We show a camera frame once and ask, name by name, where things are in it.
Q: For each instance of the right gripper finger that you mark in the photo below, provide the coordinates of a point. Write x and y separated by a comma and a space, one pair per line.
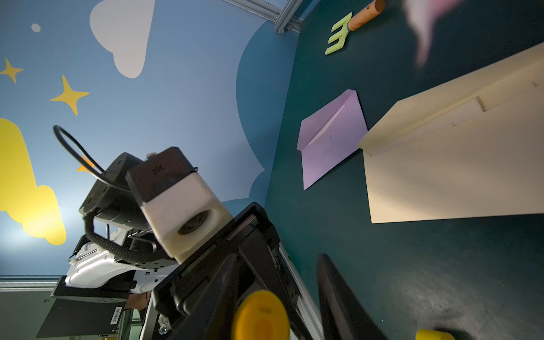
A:
343, 317

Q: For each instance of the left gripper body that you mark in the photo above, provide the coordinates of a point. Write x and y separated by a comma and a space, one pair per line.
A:
199, 299

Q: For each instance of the yellow glue stick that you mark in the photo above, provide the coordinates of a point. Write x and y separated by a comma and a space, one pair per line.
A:
261, 316

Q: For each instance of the yellow glue stick cap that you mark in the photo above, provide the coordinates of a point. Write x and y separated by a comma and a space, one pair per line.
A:
433, 335

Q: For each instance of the cream yellow envelope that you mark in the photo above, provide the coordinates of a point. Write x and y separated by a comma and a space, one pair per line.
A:
471, 147

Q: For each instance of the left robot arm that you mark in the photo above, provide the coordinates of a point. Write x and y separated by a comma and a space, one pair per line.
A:
117, 256

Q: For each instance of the purple envelope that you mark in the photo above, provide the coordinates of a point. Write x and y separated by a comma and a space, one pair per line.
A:
330, 135

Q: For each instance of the green toy garden fork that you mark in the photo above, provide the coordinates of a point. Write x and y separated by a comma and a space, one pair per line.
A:
350, 23

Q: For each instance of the back horizontal aluminium bar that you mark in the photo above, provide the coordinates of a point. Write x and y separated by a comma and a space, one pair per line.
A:
261, 8

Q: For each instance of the aluminium mounting rail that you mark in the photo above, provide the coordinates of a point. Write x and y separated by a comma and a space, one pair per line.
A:
305, 304

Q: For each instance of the left aluminium frame post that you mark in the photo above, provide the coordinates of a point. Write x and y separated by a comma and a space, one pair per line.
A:
290, 18

